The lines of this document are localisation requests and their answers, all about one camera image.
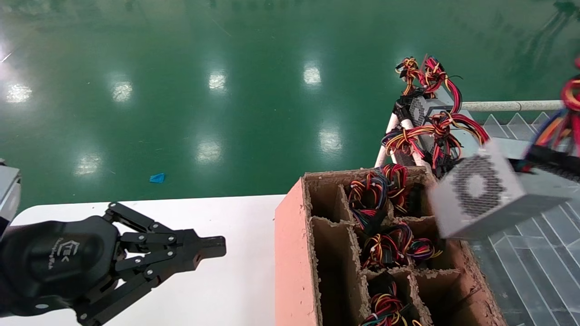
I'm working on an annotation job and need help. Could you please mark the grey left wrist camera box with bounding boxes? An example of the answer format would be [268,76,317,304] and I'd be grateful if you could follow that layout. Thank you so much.
[0,159,21,236]

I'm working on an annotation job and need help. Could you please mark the clear acrylic divider rack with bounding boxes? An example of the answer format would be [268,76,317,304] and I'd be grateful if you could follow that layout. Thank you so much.
[471,111,580,326]

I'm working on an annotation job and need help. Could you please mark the cardboard box with dividers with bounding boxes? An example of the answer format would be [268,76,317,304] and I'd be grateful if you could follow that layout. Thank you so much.
[274,166,507,326]

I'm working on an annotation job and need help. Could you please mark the power supply cable bundle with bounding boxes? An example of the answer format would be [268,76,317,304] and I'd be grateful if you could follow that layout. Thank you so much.
[360,283,424,326]
[362,223,444,270]
[348,164,411,231]

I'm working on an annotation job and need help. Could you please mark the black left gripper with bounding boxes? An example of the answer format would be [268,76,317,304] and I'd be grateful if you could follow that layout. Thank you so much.
[0,202,226,326]

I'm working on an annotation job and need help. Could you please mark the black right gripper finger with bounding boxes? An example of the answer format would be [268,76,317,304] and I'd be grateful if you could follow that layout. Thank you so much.
[512,146,580,182]

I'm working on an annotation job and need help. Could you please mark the long white rack pipe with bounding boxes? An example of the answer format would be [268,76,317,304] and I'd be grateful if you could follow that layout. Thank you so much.
[460,101,565,112]

